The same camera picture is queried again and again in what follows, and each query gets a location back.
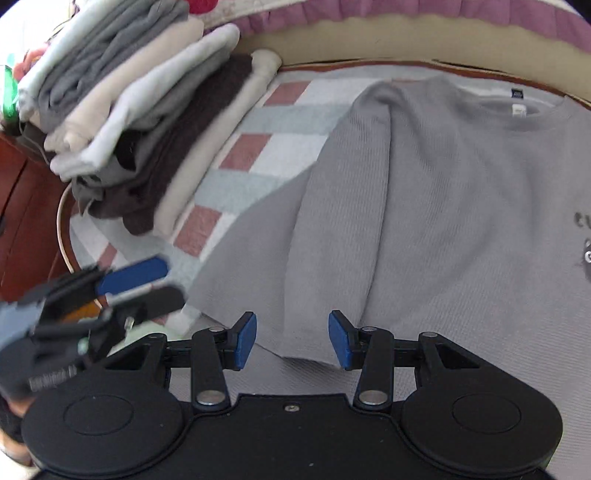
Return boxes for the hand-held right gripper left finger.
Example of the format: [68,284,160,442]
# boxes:
[99,311,258,413]

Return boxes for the cream bed base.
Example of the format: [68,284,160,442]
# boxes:
[235,17,591,101]

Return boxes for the grey plush rabbit toy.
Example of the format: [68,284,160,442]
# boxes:
[0,46,44,123]

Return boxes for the red-brown wooden dresser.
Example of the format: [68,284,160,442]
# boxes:
[0,134,78,302]

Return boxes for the grey waffle-knit sweater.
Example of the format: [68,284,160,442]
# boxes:
[185,76,591,462]

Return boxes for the white cable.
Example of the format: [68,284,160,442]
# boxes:
[54,184,101,278]

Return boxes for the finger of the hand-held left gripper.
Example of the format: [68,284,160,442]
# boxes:
[99,285,186,329]
[18,257,170,306]

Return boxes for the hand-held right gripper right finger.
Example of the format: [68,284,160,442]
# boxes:
[328,310,483,411]

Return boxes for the light green quilted cloth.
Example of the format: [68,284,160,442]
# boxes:
[108,320,161,358]

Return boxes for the bear-print bed blanket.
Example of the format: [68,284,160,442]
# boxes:
[185,0,588,48]

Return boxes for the stack of folded clothes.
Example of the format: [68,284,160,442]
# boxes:
[16,0,283,237]

